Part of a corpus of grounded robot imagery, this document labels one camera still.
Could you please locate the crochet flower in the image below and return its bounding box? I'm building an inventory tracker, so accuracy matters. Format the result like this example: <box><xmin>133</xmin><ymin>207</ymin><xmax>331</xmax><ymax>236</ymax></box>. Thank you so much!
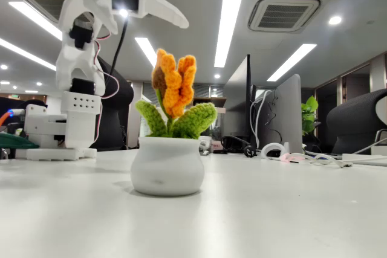
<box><xmin>130</xmin><ymin>48</ymin><xmax>218</xmax><ymax>197</ymax></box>

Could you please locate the green leafy potted plant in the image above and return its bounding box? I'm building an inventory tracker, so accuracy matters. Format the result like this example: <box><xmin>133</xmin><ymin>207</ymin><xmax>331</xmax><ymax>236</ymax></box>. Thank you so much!
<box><xmin>301</xmin><ymin>95</ymin><xmax>321</xmax><ymax>137</ymax></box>

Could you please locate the long ceiling light strip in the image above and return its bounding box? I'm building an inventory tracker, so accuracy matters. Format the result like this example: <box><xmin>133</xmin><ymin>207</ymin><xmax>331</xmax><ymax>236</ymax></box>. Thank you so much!
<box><xmin>213</xmin><ymin>0</ymin><xmax>251</xmax><ymax>68</ymax></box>
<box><xmin>0</xmin><ymin>37</ymin><xmax>57</xmax><ymax>72</ymax></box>
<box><xmin>134</xmin><ymin>37</ymin><xmax>158</xmax><ymax>68</ymax></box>
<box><xmin>8</xmin><ymin>1</ymin><xmax>63</xmax><ymax>41</ymax></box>
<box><xmin>267</xmin><ymin>43</ymin><xmax>317</xmax><ymax>82</ymax></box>

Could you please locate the square ceiling air vent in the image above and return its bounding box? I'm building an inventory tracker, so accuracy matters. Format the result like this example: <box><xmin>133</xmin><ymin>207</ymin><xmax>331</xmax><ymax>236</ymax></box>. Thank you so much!
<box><xmin>247</xmin><ymin>0</ymin><xmax>321</xmax><ymax>33</ymax></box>
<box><xmin>21</xmin><ymin>0</ymin><xmax>74</xmax><ymax>25</ymax></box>

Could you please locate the thin grey-backed monitor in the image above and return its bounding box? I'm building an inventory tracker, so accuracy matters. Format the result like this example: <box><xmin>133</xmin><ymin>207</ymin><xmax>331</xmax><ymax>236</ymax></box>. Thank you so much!
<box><xmin>223</xmin><ymin>54</ymin><xmax>258</xmax><ymax>147</ymax></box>

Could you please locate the black mesh office chair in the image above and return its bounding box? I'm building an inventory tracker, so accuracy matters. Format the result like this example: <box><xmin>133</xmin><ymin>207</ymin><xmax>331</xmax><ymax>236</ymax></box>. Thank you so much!
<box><xmin>90</xmin><ymin>55</ymin><xmax>134</xmax><ymax>152</ymax></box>

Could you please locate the clear plastic container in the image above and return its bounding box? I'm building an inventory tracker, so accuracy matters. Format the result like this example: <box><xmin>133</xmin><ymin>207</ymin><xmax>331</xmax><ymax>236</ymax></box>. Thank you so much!
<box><xmin>198</xmin><ymin>135</ymin><xmax>213</xmax><ymax>156</ymax></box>

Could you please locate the grey rounded monitor back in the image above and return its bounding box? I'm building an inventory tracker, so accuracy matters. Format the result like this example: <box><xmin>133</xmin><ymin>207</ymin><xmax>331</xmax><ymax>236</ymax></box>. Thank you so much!
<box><xmin>259</xmin><ymin>73</ymin><xmax>304</xmax><ymax>155</ymax></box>

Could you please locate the black power plug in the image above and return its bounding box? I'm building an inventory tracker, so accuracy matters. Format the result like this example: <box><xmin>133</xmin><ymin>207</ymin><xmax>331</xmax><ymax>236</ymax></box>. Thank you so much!
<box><xmin>243</xmin><ymin>144</ymin><xmax>259</xmax><ymax>158</ymax></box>

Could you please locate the dark green flat object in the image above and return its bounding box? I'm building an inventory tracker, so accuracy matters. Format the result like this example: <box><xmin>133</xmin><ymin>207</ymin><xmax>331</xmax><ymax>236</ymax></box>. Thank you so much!
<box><xmin>0</xmin><ymin>132</ymin><xmax>40</xmax><ymax>150</ymax></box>

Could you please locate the pink small object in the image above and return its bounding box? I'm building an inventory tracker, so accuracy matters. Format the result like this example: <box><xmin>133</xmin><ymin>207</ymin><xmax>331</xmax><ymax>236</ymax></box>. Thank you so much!
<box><xmin>279</xmin><ymin>152</ymin><xmax>306</xmax><ymax>164</ymax></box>

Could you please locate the white power strip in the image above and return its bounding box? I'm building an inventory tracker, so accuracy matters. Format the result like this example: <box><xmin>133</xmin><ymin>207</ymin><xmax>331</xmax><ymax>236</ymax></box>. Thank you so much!
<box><xmin>341</xmin><ymin>153</ymin><xmax>387</xmax><ymax>167</ymax></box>

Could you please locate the black camera cable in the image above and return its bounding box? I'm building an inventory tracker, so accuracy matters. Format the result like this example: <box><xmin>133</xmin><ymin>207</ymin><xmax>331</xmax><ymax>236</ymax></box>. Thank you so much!
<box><xmin>108</xmin><ymin>16</ymin><xmax>130</xmax><ymax>78</ymax></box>

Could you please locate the white monitor cable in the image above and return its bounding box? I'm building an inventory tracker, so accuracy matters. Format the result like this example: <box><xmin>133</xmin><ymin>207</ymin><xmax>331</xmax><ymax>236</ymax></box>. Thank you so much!
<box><xmin>250</xmin><ymin>89</ymin><xmax>273</xmax><ymax>150</ymax></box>

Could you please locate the black looped cable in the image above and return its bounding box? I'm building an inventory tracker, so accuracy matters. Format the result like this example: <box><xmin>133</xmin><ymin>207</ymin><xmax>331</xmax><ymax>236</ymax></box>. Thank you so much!
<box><xmin>220</xmin><ymin>135</ymin><xmax>252</xmax><ymax>153</ymax></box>

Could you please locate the black thin monitor cable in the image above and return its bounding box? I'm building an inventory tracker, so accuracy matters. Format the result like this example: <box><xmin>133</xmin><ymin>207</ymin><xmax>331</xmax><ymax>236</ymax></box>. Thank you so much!
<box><xmin>265</xmin><ymin>94</ymin><xmax>284</xmax><ymax>147</ymax></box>

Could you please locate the orange cable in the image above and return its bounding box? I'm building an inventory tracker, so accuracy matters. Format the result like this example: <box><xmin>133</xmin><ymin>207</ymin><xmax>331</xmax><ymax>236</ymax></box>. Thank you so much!
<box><xmin>0</xmin><ymin>109</ymin><xmax>15</xmax><ymax>127</ymax></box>

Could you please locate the white ring-shaped object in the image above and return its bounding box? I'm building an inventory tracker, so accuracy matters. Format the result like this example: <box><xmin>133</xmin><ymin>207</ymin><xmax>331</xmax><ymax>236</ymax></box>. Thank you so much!
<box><xmin>260</xmin><ymin>142</ymin><xmax>290</xmax><ymax>158</ymax></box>

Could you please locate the black office chair white frame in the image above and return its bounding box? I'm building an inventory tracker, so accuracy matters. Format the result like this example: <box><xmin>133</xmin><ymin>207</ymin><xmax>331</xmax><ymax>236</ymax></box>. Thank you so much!
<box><xmin>325</xmin><ymin>88</ymin><xmax>387</xmax><ymax>155</ymax></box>

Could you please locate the white cable with connector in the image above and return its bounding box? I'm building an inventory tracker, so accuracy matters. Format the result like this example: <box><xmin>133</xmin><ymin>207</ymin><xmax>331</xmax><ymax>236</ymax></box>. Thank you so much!
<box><xmin>302</xmin><ymin>151</ymin><xmax>353</xmax><ymax>169</ymax></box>

